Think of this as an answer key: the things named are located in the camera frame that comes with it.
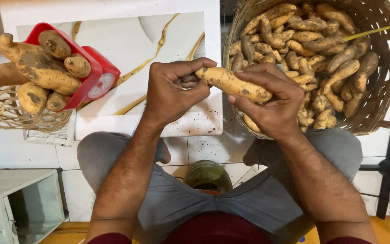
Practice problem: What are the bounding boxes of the person's leg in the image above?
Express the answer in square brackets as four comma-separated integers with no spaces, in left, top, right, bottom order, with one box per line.
[242,137,271,167]
[157,138,172,165]

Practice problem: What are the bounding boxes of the long yellow sweet potato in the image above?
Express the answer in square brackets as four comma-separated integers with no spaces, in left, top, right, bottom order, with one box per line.
[195,67,273,103]

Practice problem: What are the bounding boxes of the folded newspaper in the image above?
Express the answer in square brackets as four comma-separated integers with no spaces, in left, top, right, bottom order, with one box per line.
[24,109,77,148]

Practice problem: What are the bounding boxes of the red kitchen scale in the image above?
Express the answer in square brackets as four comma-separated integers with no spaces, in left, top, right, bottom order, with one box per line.
[23,22,121,111]

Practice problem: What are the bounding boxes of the person's right leg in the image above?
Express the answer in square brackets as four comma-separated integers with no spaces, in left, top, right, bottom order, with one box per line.
[242,137,271,167]

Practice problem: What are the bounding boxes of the maroon shirt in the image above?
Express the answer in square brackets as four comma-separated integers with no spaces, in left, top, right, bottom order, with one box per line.
[87,212,373,244]

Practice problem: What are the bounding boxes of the person's left leg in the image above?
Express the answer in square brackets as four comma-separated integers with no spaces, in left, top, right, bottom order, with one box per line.
[157,138,172,165]

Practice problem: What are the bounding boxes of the black cable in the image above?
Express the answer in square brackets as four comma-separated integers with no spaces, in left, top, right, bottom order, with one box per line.
[360,192,390,201]

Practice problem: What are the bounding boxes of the grey shorts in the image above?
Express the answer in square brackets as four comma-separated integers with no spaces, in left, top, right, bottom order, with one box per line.
[77,128,364,244]

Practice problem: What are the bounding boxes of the pile of muddy sweet potatoes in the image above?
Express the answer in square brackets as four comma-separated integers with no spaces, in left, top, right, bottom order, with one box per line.
[0,30,92,115]

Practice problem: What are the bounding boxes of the small open-weave basket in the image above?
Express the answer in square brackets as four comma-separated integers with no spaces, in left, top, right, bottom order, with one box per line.
[0,85,73,133]

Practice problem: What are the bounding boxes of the person's left hand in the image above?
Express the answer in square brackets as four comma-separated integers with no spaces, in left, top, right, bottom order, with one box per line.
[143,57,218,127]

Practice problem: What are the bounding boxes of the grey open box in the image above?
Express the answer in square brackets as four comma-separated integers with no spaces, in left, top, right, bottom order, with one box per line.
[0,168,70,244]

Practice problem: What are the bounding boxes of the person's right hand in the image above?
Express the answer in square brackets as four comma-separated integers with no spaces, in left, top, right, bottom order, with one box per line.
[227,63,305,139]

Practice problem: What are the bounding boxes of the yellow plastic strap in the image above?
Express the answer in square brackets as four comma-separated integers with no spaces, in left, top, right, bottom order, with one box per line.
[343,24,390,42]

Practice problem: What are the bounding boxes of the green round stool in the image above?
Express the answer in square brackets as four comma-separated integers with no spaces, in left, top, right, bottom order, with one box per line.
[183,160,233,193]

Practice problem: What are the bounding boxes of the white marble-print slab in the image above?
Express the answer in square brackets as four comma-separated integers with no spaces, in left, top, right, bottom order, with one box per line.
[0,0,224,141]

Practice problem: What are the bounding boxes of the heap of sweet potatoes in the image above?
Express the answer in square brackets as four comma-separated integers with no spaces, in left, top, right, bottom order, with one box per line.
[228,3,380,133]

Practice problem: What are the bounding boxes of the large woven bamboo basket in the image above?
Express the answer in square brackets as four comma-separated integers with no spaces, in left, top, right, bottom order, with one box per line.
[222,0,390,140]

